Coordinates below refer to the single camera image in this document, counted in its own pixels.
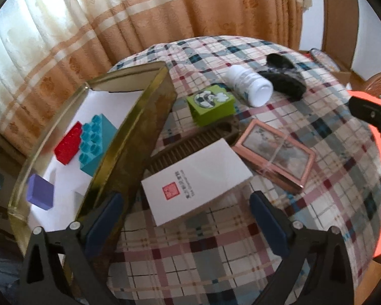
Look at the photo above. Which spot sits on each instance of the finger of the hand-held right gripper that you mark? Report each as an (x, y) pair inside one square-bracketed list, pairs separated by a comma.
[(371, 114)]

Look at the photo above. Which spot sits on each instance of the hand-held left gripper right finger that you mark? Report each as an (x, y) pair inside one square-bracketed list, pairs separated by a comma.
[(270, 225)]

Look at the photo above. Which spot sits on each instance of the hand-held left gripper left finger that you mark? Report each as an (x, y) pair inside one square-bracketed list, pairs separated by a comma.
[(104, 219)]

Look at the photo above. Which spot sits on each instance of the purple block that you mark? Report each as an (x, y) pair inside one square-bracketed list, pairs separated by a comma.
[(40, 193)]

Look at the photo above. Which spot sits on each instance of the pink makeup palette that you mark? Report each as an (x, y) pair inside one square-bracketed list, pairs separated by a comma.
[(273, 155)]

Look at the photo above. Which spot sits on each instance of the blue toy block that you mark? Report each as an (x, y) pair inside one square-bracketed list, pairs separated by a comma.
[(95, 146)]

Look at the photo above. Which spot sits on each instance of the red toy block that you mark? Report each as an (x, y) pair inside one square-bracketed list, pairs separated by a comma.
[(68, 146)]

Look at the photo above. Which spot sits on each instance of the white box with red stamp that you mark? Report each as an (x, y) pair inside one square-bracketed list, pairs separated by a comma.
[(195, 181)]

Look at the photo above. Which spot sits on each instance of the black fuzzy cloth item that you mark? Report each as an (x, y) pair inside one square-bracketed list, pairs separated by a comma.
[(282, 73)]

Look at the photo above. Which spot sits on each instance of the gold rectangular tin box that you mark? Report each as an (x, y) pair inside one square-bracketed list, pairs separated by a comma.
[(146, 124)]

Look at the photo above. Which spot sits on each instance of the brown comb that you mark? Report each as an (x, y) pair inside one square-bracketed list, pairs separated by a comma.
[(193, 141)]

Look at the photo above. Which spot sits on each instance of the white plastic bottle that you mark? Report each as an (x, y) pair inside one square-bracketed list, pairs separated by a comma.
[(249, 85)]

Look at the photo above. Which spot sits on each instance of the green panda toy block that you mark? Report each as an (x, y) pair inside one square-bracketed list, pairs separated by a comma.
[(211, 103)]

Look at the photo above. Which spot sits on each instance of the brown cardboard box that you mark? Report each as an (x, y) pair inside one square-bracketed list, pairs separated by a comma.
[(352, 77)]

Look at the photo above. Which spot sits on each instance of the plaid tablecloth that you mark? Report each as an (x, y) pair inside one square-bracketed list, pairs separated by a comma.
[(320, 117)]

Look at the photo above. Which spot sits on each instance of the brown wooden door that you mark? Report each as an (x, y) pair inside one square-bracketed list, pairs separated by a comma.
[(339, 22)]

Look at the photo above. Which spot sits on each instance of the white paper sheet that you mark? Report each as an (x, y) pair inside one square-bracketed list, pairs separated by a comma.
[(98, 108)]

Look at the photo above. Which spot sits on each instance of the beige and orange curtain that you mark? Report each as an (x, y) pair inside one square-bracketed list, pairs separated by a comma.
[(130, 22)]

